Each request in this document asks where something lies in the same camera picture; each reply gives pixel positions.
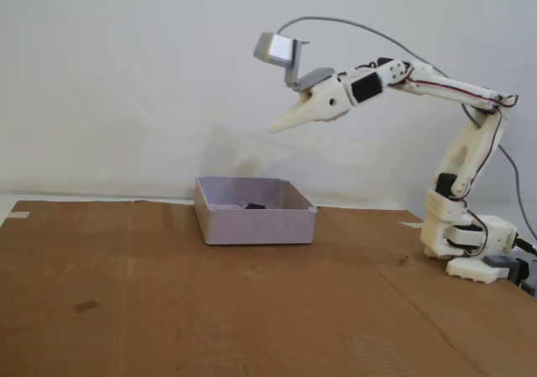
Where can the silver webcam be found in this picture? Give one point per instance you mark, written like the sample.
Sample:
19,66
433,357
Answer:
274,49

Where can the black block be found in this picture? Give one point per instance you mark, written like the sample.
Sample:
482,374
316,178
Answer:
255,206

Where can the white tape strip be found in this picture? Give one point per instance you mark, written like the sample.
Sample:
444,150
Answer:
17,215
413,224

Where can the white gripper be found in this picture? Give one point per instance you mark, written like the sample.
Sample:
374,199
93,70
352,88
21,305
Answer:
323,100

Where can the pale grey open box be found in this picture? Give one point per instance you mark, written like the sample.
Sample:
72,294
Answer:
251,228

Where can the grey table clamp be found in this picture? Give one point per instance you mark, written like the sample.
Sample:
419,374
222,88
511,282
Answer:
499,261

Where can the brown cardboard sheet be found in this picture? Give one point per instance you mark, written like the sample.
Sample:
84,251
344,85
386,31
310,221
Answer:
168,310

